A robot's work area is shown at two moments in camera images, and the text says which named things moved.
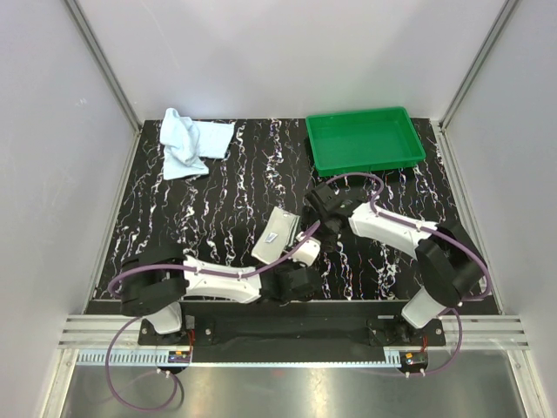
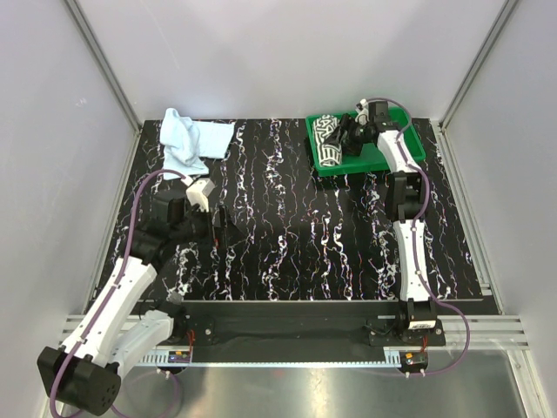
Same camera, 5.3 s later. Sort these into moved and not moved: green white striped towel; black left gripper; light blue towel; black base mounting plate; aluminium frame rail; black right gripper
Moved: green white striped towel; black right gripper; black left gripper
Not moved: aluminium frame rail; light blue towel; black base mounting plate
